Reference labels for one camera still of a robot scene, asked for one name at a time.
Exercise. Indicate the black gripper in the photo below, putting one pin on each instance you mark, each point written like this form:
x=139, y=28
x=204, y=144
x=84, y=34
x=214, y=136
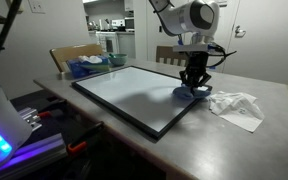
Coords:
x=196, y=70

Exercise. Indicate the blue microfiber towel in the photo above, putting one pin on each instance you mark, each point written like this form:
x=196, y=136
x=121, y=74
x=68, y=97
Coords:
x=187, y=93

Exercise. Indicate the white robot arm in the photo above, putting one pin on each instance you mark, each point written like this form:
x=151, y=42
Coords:
x=201, y=19

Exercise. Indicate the black framed whiteboard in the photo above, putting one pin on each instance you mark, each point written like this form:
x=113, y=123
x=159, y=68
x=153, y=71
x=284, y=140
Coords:
x=141, y=97

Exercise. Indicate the brown wooden chair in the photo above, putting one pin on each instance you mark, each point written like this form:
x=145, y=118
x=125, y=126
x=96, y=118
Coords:
x=166, y=55

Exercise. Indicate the white crumpled cloth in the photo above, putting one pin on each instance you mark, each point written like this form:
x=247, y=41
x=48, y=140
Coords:
x=237, y=108

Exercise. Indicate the green bowl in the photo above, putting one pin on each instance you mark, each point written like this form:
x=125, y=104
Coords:
x=118, y=59

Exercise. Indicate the white stove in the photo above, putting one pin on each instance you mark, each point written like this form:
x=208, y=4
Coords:
x=107, y=34

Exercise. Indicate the blue tissue box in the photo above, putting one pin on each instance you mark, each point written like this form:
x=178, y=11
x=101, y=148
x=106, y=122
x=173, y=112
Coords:
x=83, y=66

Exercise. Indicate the light wooden chair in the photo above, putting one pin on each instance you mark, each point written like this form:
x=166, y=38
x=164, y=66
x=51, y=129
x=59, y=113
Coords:
x=63, y=54

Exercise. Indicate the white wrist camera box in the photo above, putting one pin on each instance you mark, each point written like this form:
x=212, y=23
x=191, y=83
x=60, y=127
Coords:
x=197, y=48

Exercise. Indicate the silver door handle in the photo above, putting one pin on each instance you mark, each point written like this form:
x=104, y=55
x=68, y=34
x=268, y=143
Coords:
x=239, y=32

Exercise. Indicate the orange handled clamp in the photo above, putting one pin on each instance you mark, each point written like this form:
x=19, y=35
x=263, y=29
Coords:
x=80, y=144

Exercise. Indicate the red handled clamp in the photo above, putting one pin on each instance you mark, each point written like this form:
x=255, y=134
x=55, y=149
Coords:
x=46, y=112

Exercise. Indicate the white wall switch plate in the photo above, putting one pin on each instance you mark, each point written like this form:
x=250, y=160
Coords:
x=36, y=6

